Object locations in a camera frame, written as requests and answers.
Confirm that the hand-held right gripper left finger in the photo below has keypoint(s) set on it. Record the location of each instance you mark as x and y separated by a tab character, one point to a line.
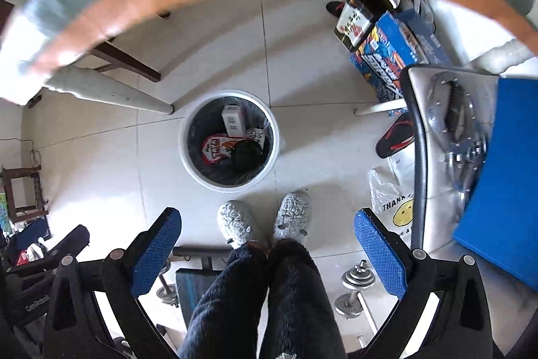
157	254

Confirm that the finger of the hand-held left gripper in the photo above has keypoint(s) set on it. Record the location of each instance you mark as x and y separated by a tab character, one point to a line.
27	235
63	243

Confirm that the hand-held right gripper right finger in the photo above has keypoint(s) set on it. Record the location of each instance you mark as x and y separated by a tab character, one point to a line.
378	254

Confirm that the white bin with black liner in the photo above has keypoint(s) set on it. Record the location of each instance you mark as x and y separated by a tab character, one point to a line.
185	140

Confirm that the red snack packet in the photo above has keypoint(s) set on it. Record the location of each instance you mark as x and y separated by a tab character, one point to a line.
214	148

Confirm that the black round lid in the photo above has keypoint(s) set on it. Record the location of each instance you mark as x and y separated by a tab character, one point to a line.
248	155

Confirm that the white green carton box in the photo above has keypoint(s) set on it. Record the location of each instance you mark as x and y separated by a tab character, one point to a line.
234	121

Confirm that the metal dumbbell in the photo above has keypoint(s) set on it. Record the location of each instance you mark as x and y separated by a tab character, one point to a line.
357	279
166	294

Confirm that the white plastic bag yellow smiley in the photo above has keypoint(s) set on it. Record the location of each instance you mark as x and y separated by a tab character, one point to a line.
393	199

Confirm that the small wooden stool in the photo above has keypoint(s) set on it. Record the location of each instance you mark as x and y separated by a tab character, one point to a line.
21	174

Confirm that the person's left leg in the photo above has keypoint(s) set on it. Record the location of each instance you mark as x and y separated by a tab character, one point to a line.
227	300

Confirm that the person's leg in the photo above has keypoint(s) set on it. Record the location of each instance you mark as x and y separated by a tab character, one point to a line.
227	300
294	300

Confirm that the grey fuzzy slipper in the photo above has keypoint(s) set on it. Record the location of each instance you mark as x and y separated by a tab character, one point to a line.
235	220
292	216

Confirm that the person's right leg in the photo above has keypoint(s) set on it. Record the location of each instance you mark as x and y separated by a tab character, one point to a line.
294	300

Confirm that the black red flip-flop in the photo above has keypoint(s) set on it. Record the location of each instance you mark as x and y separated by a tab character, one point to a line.
334	9
395	136

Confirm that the white table leg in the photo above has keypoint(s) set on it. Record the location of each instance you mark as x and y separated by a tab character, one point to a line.
378	106
109	87

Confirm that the blue colourful printed box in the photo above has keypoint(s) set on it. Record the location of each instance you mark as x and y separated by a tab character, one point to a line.
386	56

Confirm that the black box with printed label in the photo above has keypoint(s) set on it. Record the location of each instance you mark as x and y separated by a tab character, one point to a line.
357	20

